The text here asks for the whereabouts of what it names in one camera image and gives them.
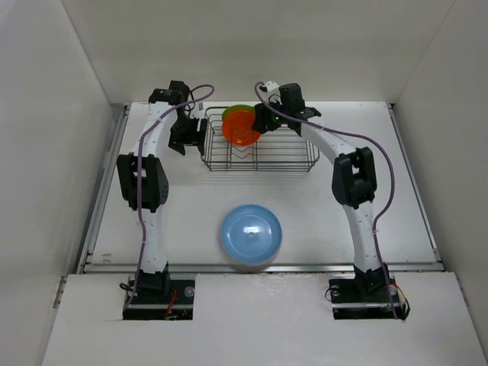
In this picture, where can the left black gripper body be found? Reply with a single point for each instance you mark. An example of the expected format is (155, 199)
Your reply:
(184, 131)

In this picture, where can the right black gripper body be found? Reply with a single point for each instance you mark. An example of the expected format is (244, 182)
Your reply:
(273, 119)

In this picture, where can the orange plate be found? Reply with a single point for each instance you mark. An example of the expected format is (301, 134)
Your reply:
(237, 128)

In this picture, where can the green plate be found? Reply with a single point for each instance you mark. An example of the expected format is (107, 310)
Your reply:
(237, 107)

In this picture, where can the wire dish rack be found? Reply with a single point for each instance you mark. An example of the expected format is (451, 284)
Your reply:
(281, 150)

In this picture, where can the blue plate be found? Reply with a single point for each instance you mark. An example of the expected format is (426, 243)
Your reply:
(251, 235)

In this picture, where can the pink plate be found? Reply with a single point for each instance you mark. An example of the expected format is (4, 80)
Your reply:
(278, 253)

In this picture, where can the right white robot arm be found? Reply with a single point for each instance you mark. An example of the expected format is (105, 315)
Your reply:
(354, 179)

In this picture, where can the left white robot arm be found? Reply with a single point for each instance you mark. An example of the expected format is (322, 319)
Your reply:
(171, 123)

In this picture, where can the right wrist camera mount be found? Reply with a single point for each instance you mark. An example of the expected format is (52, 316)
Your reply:
(269, 88)

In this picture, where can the aluminium rail front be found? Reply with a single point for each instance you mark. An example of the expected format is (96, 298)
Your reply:
(221, 269)

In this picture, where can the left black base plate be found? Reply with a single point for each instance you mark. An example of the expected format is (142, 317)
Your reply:
(174, 304)

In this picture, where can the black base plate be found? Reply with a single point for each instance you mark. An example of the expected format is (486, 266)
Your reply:
(174, 304)
(349, 304)

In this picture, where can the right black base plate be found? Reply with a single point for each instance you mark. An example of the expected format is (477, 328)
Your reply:
(349, 304)

